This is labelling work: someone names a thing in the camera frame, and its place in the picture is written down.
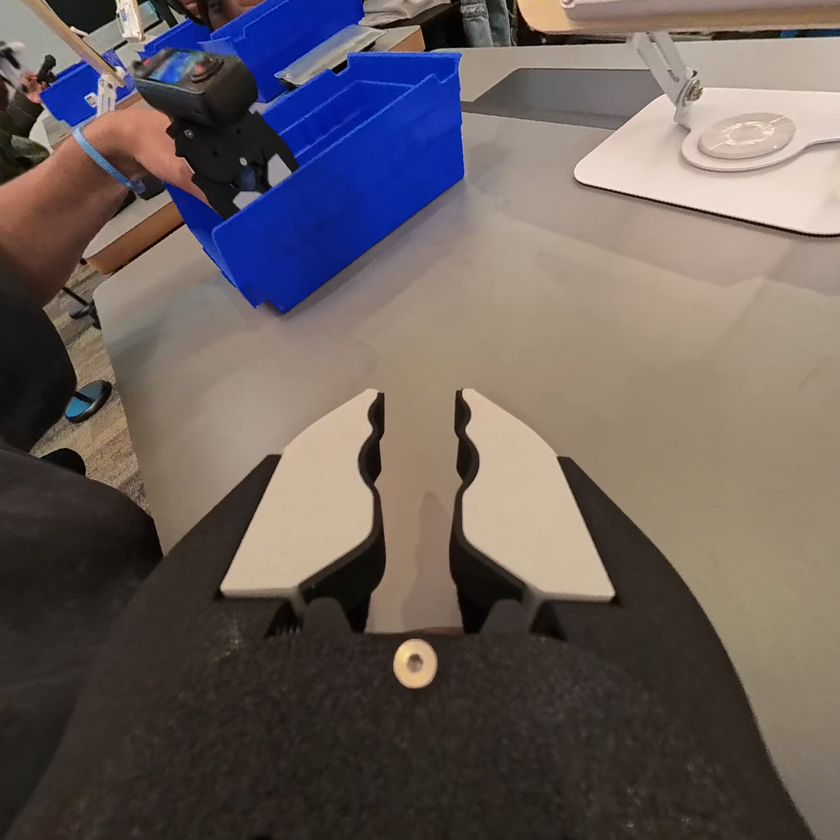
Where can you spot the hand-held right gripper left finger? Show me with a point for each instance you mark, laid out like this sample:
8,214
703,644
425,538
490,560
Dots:
295,525

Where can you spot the grey desk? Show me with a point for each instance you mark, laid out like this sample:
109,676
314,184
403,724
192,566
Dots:
591,368

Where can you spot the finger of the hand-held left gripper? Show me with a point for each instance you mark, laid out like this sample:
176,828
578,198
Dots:
246,198
281,168

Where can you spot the blue wristband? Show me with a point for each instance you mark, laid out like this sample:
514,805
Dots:
105,160

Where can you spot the blue plastic bin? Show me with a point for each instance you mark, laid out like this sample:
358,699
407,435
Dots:
282,33
355,197

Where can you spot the person's dark shoe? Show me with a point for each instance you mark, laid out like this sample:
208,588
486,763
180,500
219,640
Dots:
89,400

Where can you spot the white document stand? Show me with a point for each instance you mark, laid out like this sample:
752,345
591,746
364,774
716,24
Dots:
735,164

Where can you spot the person's left hand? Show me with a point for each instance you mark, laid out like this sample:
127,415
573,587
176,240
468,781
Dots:
145,145

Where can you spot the person's left forearm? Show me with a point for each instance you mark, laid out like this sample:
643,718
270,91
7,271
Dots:
46,230

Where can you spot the grey metal plate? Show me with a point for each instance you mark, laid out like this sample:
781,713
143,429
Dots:
328,55

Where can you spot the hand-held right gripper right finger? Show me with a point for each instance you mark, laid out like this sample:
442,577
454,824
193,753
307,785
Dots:
532,525

